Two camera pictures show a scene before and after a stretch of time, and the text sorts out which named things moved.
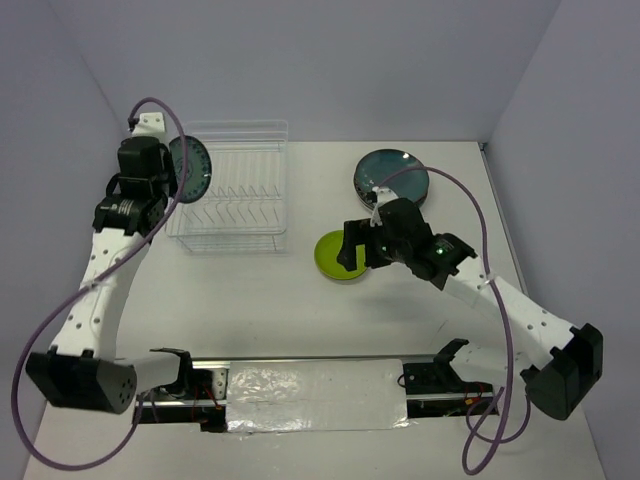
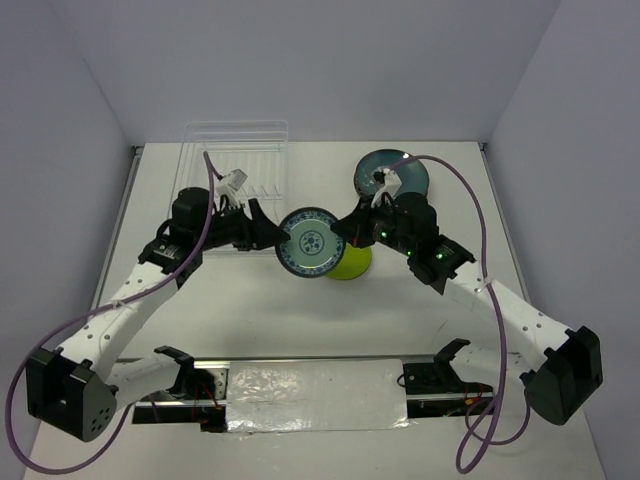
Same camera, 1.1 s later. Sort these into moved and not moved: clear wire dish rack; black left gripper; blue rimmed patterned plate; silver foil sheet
Moved: black left gripper; blue rimmed patterned plate
Not moved: silver foil sheet; clear wire dish rack
